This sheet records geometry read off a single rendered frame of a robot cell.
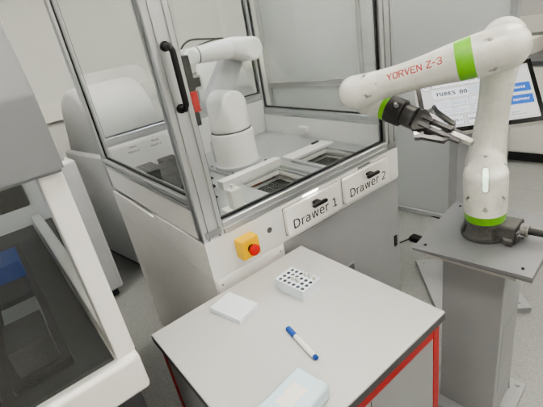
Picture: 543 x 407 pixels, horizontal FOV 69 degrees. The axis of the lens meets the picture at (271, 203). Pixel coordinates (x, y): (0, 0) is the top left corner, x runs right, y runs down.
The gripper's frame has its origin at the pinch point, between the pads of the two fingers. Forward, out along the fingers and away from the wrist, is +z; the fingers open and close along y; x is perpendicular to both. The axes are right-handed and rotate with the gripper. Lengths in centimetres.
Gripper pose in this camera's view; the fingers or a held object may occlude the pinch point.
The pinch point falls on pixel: (462, 138)
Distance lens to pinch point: 140.3
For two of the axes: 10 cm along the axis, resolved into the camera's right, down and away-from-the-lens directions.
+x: 4.0, 2.2, 8.9
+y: 5.2, -8.5, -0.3
